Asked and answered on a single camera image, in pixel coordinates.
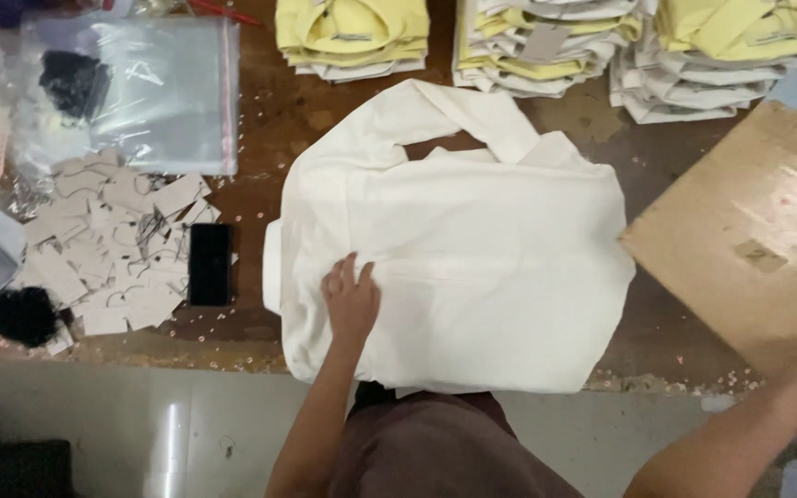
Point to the pile of cardboard hang tags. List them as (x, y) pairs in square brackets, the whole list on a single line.
[(115, 256)]

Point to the black phone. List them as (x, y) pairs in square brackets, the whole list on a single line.
[(210, 264)]

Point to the person's brown clothing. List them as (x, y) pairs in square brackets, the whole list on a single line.
[(440, 449)]

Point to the small stack of folded shirts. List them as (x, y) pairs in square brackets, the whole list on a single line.
[(351, 38)]

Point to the stack of clear plastic bags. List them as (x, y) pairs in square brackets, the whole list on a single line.
[(163, 97)]

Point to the white shirt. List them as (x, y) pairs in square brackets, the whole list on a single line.
[(461, 263)]

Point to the stack of shirts with tag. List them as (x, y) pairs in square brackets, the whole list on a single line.
[(544, 48)]

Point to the black bundle in plastic bag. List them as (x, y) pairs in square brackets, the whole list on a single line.
[(75, 84)]

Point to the black thread bundle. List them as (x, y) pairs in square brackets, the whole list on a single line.
[(21, 317)]

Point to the person's left hand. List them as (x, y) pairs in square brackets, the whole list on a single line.
[(351, 308)]

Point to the brown cardboard sheet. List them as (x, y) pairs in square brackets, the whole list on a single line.
[(751, 235)]

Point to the black stool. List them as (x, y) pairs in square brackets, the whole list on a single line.
[(4, 456)]

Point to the person's left fingers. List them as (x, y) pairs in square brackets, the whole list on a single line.
[(350, 275)]

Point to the large stack of folded shirts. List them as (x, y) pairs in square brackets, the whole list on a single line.
[(710, 62)]

